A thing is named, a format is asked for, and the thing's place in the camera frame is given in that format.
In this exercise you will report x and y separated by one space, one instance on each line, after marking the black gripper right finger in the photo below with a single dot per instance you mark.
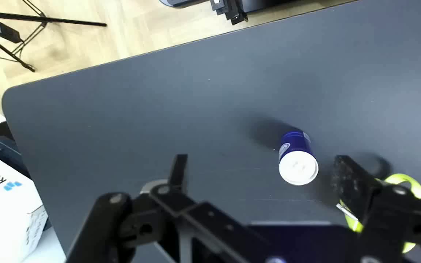
395 220

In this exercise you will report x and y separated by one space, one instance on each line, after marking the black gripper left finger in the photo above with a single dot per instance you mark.
123 220

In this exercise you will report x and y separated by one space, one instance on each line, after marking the yellow-green mug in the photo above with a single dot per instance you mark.
413 185

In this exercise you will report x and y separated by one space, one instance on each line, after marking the blue can with white lid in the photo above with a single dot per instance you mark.
298 166

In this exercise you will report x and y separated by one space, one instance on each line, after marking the white cardboard box blue print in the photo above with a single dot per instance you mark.
0 214

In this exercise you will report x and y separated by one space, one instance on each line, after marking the black storage bin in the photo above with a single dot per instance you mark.
0 147

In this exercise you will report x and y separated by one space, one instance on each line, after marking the black power adapter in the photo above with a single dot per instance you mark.
6 31

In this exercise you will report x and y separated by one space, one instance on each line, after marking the black tripod stand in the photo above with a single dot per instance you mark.
6 17

